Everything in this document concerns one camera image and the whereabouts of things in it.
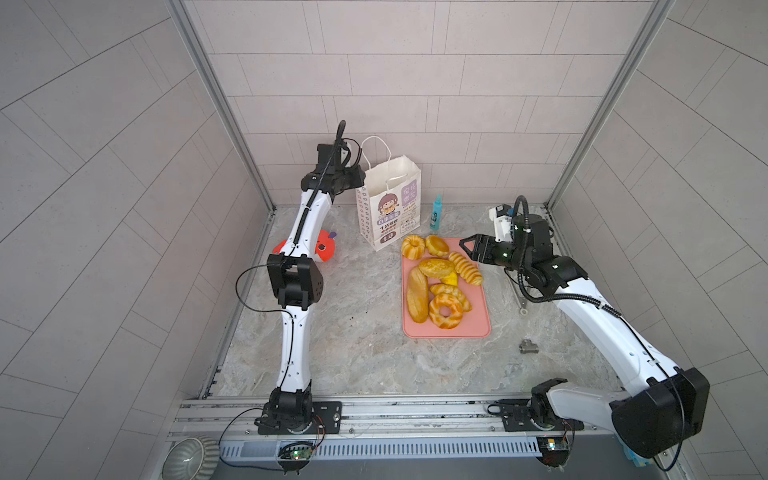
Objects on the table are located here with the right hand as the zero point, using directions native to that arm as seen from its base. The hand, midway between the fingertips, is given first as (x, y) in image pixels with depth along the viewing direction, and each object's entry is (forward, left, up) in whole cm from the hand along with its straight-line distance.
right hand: (465, 243), depth 76 cm
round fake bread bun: (+14, +4, -19) cm, 24 cm away
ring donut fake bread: (-10, +2, -20) cm, 23 cm away
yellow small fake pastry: (+2, +2, -20) cm, 20 cm away
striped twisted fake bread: (+4, -5, -20) cm, 21 cm away
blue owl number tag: (-45, -32, -24) cm, 60 cm away
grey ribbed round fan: (-38, +65, -22) cm, 79 cm away
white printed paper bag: (+19, +19, -2) cm, 27 cm away
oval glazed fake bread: (+4, +6, -16) cm, 18 cm away
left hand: (+30, +25, +4) cm, 39 cm away
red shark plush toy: (+14, +41, -15) cm, 46 cm away
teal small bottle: (+25, +3, -15) cm, 29 cm away
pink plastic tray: (-11, -4, -25) cm, 27 cm away
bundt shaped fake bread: (+14, +12, -18) cm, 26 cm away
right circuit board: (-42, -16, -26) cm, 52 cm away
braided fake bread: (-2, +4, -19) cm, 20 cm away
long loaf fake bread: (-2, +12, -20) cm, 24 cm away
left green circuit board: (-39, +43, -21) cm, 61 cm away
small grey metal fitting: (-19, -17, -23) cm, 34 cm away
